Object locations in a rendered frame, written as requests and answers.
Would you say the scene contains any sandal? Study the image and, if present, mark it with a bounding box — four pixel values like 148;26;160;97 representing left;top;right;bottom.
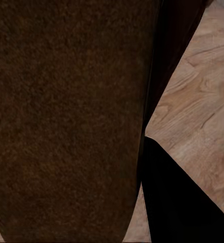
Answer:
0;0;209;243

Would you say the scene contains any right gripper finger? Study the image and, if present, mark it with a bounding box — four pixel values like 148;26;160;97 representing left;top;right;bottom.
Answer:
142;137;224;243

